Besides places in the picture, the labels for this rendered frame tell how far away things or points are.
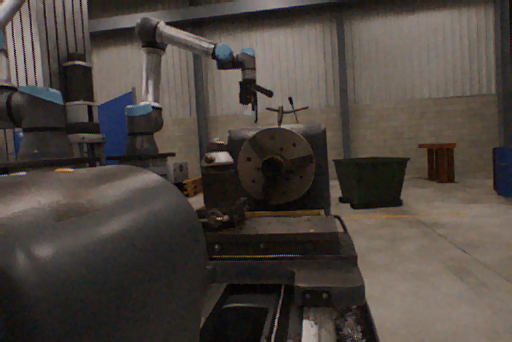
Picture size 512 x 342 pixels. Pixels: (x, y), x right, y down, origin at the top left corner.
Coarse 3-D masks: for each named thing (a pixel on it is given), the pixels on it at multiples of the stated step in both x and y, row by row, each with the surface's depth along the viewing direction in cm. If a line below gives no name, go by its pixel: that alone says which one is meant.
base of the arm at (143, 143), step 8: (128, 136) 149; (136, 136) 147; (144, 136) 148; (152, 136) 152; (128, 144) 148; (136, 144) 146; (144, 144) 148; (152, 144) 150; (128, 152) 147; (136, 152) 146; (144, 152) 147; (152, 152) 149
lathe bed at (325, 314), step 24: (216, 288) 69; (240, 288) 83; (264, 288) 91; (288, 288) 69; (216, 312) 62; (240, 312) 67; (264, 312) 66; (288, 312) 61; (312, 312) 57; (216, 336) 62; (240, 336) 67; (288, 336) 54; (312, 336) 49
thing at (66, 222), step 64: (0, 192) 13; (64, 192) 15; (128, 192) 19; (0, 256) 11; (64, 256) 12; (128, 256) 15; (192, 256) 22; (0, 320) 11; (64, 320) 11; (128, 320) 14; (192, 320) 22
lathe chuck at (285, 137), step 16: (272, 128) 132; (272, 144) 132; (288, 144) 131; (304, 144) 130; (240, 160) 135; (256, 160) 134; (240, 176) 135; (256, 176) 134; (288, 176) 132; (304, 176) 131; (256, 192) 134; (272, 192) 133; (288, 192) 132
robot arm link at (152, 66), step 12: (144, 48) 159; (156, 48) 160; (144, 60) 162; (156, 60) 161; (144, 72) 162; (156, 72) 162; (144, 84) 162; (156, 84) 163; (144, 96) 162; (156, 96) 163; (156, 108) 162; (156, 132) 170
